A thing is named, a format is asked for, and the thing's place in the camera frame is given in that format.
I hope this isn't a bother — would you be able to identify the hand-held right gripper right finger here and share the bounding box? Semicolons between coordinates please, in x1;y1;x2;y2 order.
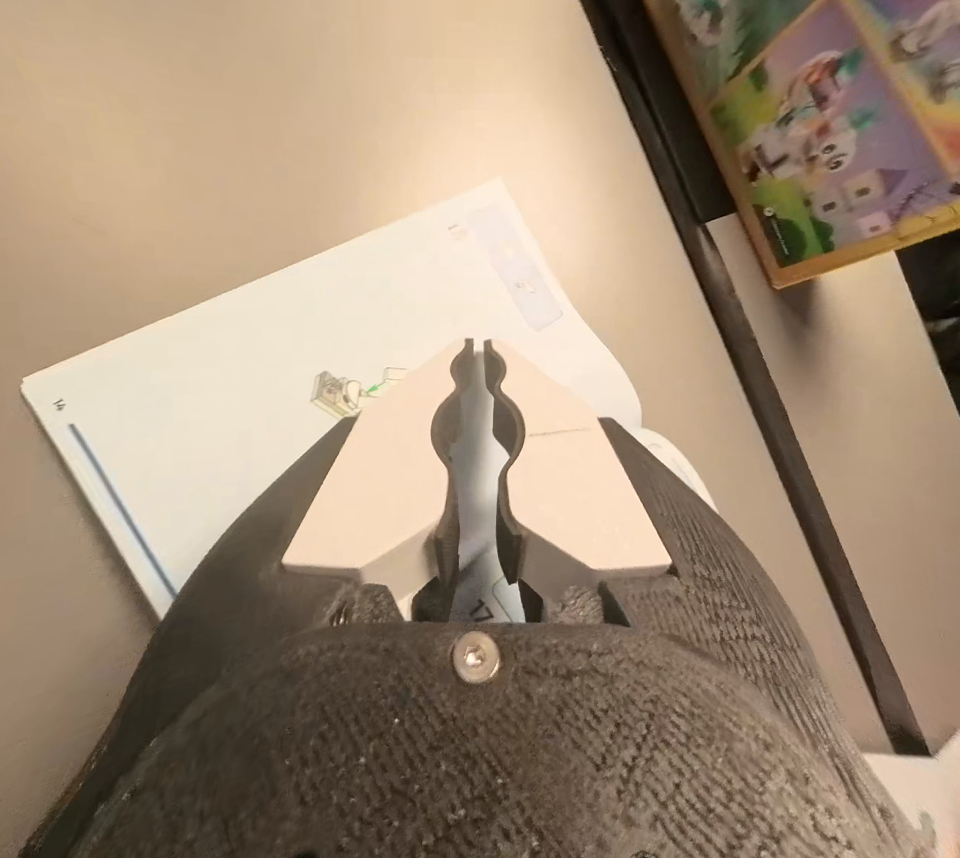
483;338;675;588

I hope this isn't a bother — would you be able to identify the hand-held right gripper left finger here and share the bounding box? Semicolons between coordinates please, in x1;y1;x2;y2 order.
279;338;474;609

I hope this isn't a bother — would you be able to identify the lego instruction booklet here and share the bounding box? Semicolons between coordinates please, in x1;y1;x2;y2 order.
21;177;719;621

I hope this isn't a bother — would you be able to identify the colourful lego set box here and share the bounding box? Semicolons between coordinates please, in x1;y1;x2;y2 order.
622;0;960;290

